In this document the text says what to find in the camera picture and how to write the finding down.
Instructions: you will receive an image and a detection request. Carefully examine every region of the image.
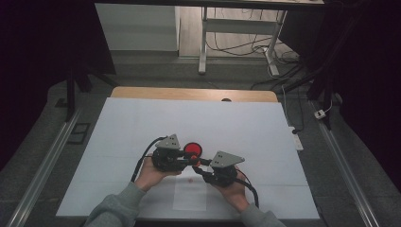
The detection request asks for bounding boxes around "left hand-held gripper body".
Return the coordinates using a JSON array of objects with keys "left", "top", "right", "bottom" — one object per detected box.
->
[{"left": 151, "top": 133, "right": 187, "bottom": 173}]

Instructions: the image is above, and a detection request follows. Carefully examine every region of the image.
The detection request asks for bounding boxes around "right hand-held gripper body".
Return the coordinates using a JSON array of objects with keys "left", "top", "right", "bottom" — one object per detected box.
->
[{"left": 202, "top": 150, "right": 246, "bottom": 188}]

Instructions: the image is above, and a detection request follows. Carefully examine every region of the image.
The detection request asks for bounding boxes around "person's right hand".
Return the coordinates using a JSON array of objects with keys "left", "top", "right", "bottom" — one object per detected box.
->
[{"left": 210, "top": 169, "right": 251, "bottom": 213}]

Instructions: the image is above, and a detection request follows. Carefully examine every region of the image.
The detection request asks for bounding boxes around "person's left hand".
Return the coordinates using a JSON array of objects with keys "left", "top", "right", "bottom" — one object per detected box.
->
[{"left": 134, "top": 153, "right": 183, "bottom": 193}]

